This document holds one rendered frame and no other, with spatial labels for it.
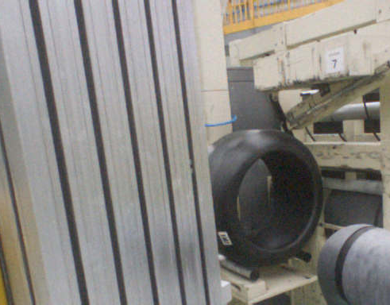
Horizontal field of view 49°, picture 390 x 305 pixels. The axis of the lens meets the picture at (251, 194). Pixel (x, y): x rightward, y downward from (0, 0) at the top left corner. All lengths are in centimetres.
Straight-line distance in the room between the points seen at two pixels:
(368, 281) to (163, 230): 26
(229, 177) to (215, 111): 48
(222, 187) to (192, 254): 102
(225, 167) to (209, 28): 69
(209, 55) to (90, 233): 159
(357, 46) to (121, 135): 127
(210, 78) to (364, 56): 69
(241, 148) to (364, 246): 111
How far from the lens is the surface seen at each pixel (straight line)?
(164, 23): 55
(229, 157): 159
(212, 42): 199
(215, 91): 197
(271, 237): 202
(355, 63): 163
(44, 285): 44
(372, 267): 53
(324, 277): 60
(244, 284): 172
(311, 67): 174
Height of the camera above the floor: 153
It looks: 11 degrees down
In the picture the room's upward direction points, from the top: 5 degrees counter-clockwise
